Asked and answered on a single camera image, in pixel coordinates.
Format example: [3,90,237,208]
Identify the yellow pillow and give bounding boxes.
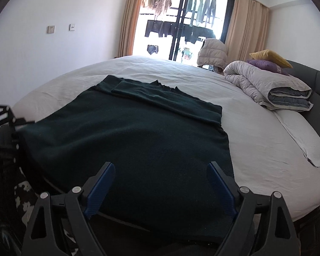
[249,49,293,69]

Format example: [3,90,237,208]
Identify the round bed with white sheet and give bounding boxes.
[12,55,320,222]

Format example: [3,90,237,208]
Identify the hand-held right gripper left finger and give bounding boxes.
[21,161,116,256]

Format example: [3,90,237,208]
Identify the beige curtain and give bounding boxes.
[117,0,149,58]
[225,0,270,62]

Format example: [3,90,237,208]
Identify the beige puffer jacket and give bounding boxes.
[197,38,229,68]

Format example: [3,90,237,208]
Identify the black white patterned cloth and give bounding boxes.
[15,167,79,256]

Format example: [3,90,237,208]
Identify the dark green sweater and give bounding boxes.
[17,75,236,246]

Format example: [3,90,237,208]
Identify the row of hanging trousers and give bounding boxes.
[187,0,216,23]

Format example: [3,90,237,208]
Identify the floral hanging jacket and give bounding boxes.
[153,0,172,16]

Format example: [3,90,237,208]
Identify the white pillow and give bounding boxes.
[273,109,320,168]

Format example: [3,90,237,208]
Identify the folded grey duvet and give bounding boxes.
[223,60,314,112]

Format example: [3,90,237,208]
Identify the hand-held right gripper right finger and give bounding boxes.
[207,161,302,256]

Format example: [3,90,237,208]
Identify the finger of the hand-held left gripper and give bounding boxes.
[0,105,36,129]

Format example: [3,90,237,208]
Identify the row of dark hanging clothes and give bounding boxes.
[145,20,216,44]

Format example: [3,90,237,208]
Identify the purple pillow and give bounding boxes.
[246,59,290,76]

